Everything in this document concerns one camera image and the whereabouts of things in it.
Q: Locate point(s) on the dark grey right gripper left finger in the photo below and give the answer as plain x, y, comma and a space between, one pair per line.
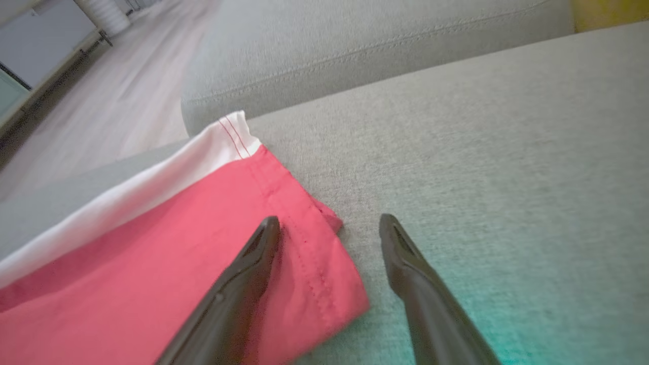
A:
228, 314

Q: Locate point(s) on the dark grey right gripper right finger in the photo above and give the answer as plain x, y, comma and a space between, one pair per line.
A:
436, 319

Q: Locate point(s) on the red shorts with white stripe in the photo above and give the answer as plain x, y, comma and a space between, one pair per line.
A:
152, 263

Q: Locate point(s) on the long grey sofa seat cushion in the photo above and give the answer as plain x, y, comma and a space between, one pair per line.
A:
355, 40

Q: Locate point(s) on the wooden TV cabinet mint drawers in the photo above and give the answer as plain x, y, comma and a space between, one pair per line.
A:
40, 45

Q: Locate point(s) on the long yellow sofa back cushion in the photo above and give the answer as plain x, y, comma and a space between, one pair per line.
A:
613, 12

